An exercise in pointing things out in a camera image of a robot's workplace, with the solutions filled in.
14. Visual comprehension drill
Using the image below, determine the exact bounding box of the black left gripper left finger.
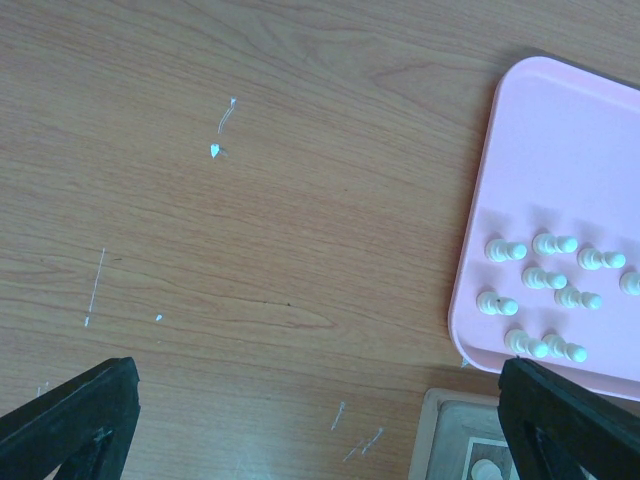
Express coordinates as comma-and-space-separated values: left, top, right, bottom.
1, 357, 141, 479

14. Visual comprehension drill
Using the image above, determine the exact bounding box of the white chess pawn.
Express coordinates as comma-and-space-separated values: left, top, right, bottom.
485, 238, 528, 263
504, 329, 549, 359
521, 267, 568, 290
577, 247, 626, 271
476, 291, 519, 316
532, 233, 579, 256
542, 334, 588, 363
554, 286, 602, 310

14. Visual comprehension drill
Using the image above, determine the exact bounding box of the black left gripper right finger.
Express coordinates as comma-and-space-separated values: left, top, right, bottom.
498, 357, 639, 479

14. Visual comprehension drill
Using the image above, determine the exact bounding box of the pink plastic tray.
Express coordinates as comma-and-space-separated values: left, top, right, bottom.
448, 56, 639, 400

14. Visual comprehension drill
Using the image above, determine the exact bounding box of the white chess rook piece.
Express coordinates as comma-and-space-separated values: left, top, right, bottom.
471, 459, 503, 480
619, 271, 640, 296

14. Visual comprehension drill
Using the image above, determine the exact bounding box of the wooden chess board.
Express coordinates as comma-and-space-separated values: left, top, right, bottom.
408, 388, 519, 479

